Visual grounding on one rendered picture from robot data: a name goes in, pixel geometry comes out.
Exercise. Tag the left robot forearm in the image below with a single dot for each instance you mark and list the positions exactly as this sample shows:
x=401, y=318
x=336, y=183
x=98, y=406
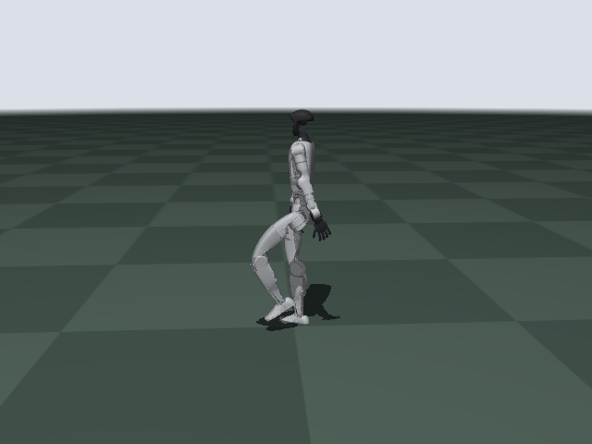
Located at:
x=308, y=196

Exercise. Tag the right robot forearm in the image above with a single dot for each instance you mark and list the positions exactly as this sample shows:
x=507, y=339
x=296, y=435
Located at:
x=292, y=197

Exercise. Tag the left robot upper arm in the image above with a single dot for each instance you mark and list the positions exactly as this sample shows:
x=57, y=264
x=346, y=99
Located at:
x=298, y=153

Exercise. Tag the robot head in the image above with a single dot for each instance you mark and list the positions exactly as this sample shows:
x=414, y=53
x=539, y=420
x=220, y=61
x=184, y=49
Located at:
x=301, y=117

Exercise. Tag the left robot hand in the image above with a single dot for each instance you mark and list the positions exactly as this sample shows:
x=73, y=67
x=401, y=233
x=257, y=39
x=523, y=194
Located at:
x=320, y=226

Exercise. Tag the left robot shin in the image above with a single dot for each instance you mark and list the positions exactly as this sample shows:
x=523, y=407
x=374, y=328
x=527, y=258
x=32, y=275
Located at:
x=266, y=276

